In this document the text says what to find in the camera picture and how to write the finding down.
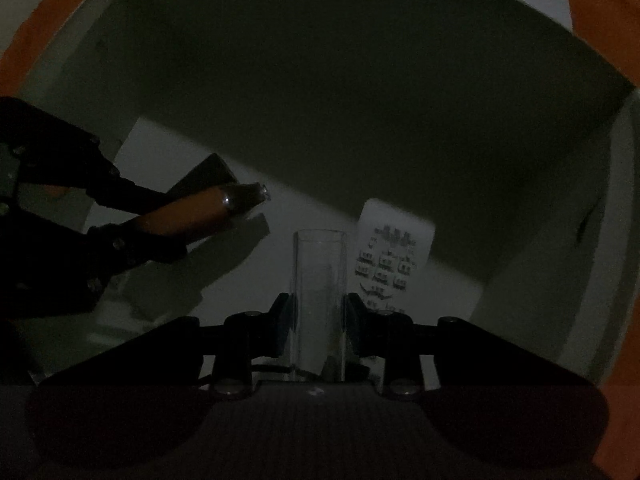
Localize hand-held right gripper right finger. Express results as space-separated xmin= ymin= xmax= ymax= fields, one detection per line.
xmin=342 ymin=292 xmax=598 ymax=402

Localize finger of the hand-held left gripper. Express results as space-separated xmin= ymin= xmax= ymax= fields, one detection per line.
xmin=92 ymin=153 xmax=240 ymax=209
xmin=87 ymin=220 xmax=190 ymax=267

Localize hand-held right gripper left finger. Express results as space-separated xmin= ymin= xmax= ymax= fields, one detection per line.
xmin=37 ymin=292 xmax=301 ymax=402

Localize brown tube with silver tip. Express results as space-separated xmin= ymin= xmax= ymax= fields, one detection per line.
xmin=137 ymin=182 xmax=271 ymax=237

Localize white remote control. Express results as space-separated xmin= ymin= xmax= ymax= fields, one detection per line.
xmin=352 ymin=198 xmax=435 ymax=314

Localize white cardboard box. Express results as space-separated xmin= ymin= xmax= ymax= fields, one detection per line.
xmin=0 ymin=0 xmax=640 ymax=386

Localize orange cloth covered desktop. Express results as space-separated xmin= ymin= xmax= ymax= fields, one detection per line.
xmin=0 ymin=0 xmax=640 ymax=463

